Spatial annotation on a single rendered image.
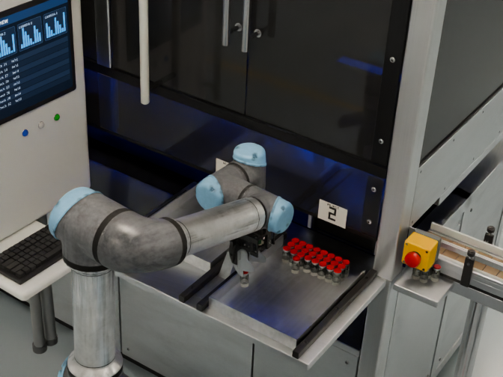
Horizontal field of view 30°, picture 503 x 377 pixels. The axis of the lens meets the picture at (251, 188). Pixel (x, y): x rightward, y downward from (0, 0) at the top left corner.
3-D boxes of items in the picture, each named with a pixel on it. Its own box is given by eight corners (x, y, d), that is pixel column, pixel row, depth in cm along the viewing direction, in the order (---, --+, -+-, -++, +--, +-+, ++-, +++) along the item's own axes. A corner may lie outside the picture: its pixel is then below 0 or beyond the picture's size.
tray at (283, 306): (281, 244, 261) (282, 234, 259) (364, 280, 249) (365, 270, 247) (208, 307, 237) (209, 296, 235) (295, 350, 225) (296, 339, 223)
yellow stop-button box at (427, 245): (412, 249, 248) (416, 227, 245) (437, 259, 245) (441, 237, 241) (400, 263, 243) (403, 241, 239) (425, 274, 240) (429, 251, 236)
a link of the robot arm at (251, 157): (223, 150, 213) (247, 136, 218) (224, 191, 219) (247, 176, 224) (250, 161, 208) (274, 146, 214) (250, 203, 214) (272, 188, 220)
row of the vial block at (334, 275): (284, 257, 256) (285, 244, 253) (341, 283, 247) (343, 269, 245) (280, 262, 254) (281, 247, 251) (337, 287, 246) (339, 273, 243)
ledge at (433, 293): (415, 263, 260) (415, 258, 259) (458, 281, 254) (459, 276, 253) (392, 289, 250) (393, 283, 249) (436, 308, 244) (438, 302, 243)
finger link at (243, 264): (250, 288, 229) (251, 256, 224) (230, 279, 232) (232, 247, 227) (257, 283, 231) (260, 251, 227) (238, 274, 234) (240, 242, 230)
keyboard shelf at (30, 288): (70, 196, 295) (70, 188, 293) (137, 229, 281) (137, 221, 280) (-45, 262, 263) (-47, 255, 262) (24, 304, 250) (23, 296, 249)
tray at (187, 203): (206, 185, 284) (206, 176, 283) (278, 215, 273) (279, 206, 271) (134, 238, 260) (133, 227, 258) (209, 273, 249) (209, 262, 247)
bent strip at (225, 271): (227, 268, 251) (227, 250, 247) (236, 272, 249) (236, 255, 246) (195, 295, 240) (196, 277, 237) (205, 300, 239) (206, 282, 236)
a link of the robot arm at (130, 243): (145, 241, 163) (302, 191, 202) (102, 218, 169) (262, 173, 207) (135, 299, 168) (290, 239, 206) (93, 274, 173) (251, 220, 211)
